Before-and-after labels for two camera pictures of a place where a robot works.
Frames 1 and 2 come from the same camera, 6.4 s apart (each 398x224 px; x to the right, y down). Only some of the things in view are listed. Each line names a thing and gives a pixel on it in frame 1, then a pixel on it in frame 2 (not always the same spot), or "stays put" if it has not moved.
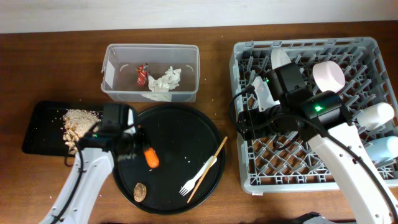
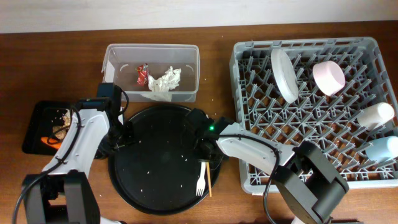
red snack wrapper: [143, 74] stays put
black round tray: [178, 166] stays put
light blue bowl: [383, 149] stays put
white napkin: [160, 87] stays put
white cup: [375, 116] stays put
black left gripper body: [137, 144] to [120, 135]
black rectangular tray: [44, 134] stays put
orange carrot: [152, 158] to [53, 142]
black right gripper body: [268, 122] to [201, 155]
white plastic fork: [190, 184] to [201, 182]
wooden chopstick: [202, 178] to [208, 165]
